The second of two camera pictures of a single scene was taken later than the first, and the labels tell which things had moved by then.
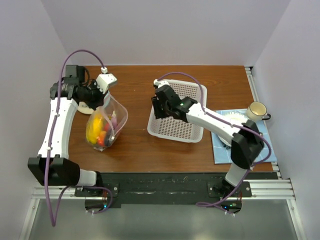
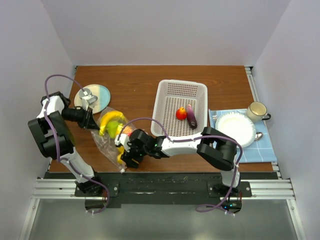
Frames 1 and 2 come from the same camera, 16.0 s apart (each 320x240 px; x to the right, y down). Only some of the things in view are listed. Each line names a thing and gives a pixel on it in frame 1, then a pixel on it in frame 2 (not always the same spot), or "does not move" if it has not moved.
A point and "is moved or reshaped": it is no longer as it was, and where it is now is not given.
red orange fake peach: x=102 y=139 to x=128 y=130
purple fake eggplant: x=107 y=135 is moved or reshaped
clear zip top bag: x=104 y=124 is moved or reshaped
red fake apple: x=106 y=127 is moved or reshaped
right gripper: x=158 y=114 to x=127 y=157
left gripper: x=99 y=102 to x=90 y=122
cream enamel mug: x=257 y=111 does not move
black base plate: x=171 y=189 does not move
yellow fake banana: x=93 y=128 to x=113 y=115
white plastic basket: x=172 y=129 does not move
